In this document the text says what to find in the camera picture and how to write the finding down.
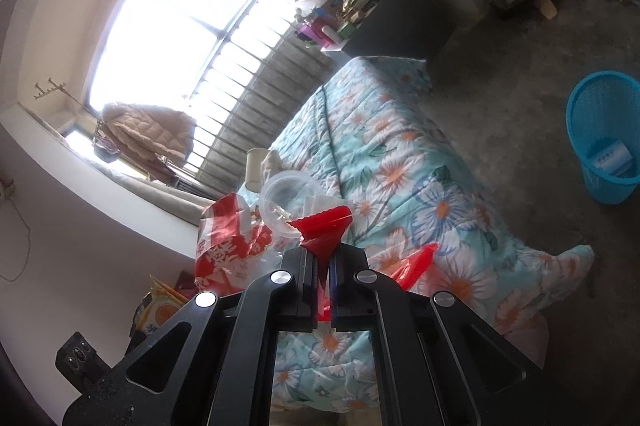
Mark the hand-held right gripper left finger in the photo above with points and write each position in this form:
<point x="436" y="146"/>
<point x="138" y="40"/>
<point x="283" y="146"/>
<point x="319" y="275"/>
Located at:
<point x="299" y="291"/>

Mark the red plastic wrapper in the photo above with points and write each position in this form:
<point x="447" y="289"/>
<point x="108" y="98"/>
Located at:
<point x="325" y="226"/>

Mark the floral quilted blanket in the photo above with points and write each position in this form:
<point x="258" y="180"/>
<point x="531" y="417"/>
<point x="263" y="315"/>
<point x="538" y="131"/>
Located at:
<point x="400" y="146"/>

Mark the window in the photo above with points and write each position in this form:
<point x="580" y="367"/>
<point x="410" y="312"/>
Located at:
<point x="175" y="21"/>

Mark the blue plastic mesh basket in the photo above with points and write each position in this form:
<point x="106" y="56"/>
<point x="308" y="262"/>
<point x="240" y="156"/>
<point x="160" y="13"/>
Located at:
<point x="595" y="106"/>

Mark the clear plastic container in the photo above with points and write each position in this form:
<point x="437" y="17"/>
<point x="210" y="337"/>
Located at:
<point x="287" y="196"/>

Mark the wall coat hook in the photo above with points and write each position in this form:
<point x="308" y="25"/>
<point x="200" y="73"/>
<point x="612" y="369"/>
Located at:
<point x="50" y="88"/>

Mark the orange snack packet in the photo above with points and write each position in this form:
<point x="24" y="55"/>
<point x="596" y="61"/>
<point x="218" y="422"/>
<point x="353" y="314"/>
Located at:
<point x="160" y="306"/>

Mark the cream cup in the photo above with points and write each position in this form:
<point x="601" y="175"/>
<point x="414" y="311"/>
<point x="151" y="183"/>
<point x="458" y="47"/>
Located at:
<point x="256" y="168"/>

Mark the beige quilted jacket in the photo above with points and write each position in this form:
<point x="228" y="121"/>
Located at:
<point x="150" y="131"/>

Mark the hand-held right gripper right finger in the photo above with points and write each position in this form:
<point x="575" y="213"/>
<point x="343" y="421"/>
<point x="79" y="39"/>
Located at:
<point x="347" y="291"/>

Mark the cardboard piece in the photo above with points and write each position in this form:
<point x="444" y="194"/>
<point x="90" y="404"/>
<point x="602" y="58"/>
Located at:
<point x="547" y="6"/>

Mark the grey cabinet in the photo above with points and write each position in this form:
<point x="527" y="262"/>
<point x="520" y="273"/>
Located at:
<point x="400" y="21"/>

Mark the metal window railing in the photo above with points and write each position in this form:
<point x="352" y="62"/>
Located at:
<point x="265" y="91"/>

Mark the red and white plastic bag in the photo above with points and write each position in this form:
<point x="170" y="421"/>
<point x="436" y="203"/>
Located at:
<point x="230" y="246"/>

